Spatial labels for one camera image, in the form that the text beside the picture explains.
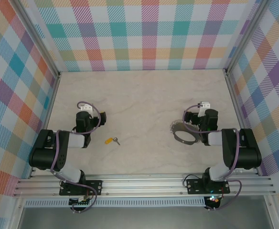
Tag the grey metal sheet panel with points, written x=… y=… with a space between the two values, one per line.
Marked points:
x=142 y=218

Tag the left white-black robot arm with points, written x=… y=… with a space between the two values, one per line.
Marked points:
x=44 y=152

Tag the long aluminium base rail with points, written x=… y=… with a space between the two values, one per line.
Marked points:
x=142 y=183

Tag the black controller board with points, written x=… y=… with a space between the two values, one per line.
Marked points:
x=79 y=202
x=213 y=201

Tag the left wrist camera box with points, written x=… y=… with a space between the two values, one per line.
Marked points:
x=86 y=107

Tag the small silver key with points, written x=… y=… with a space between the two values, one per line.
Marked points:
x=116 y=141

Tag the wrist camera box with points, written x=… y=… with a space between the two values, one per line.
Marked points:
x=205 y=105
x=86 y=107

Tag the aluminium frame post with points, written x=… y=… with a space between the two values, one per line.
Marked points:
x=246 y=35
x=40 y=40

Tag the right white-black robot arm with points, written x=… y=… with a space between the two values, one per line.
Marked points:
x=247 y=152

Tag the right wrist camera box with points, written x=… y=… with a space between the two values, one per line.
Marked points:
x=205 y=105

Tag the metal keyring organiser disc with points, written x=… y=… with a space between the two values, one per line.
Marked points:
x=177 y=127

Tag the aluminium side rail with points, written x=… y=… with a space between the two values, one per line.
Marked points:
x=46 y=119
x=238 y=107

